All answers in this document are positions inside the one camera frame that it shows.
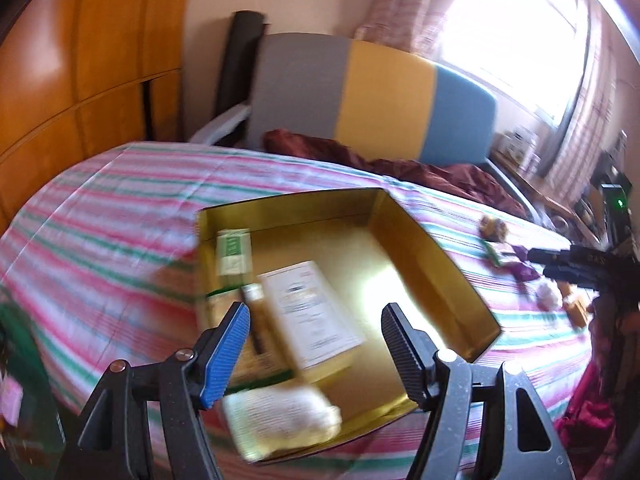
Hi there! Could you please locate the yellow sponge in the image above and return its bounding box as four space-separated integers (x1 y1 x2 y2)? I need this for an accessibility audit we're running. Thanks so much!
556 281 578 300
565 296 589 328

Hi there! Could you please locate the purple snack packet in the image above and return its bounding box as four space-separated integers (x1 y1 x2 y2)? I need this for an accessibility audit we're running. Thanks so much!
512 245 528 262
510 261 540 283

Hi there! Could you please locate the yellow sock ball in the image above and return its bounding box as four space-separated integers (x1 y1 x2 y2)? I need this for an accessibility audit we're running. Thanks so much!
478 216 509 243

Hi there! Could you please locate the white knitted sock roll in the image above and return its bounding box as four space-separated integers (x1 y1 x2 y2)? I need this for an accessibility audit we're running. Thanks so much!
222 379 342 463

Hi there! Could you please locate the white medicine box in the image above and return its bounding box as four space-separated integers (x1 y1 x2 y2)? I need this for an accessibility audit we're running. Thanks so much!
258 261 366 382

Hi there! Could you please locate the small green white box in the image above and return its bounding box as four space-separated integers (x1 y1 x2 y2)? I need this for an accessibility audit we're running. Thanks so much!
216 229 253 278

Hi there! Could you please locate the wooden side desk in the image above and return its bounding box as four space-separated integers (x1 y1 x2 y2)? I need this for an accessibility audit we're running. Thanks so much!
489 152 600 247

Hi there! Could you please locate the red jacket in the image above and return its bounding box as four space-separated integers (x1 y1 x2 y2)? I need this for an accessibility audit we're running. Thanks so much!
554 297 620 479

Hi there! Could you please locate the white appliance box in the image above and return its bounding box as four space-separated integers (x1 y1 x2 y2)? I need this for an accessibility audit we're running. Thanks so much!
502 127 538 170

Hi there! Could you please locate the maroon blanket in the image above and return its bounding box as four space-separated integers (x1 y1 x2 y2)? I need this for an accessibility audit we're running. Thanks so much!
262 129 527 219

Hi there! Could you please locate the striped bed sheet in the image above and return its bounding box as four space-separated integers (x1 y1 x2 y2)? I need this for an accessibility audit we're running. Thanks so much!
0 141 601 468

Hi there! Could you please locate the gold interior storage box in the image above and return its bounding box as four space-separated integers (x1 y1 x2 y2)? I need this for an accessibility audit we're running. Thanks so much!
196 188 501 464

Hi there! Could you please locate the pink checked curtain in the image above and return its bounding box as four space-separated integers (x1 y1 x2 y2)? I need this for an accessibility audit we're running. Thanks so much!
354 0 456 60

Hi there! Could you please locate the wooden wardrobe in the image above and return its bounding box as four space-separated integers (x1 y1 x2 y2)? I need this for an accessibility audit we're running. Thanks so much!
1 0 186 228

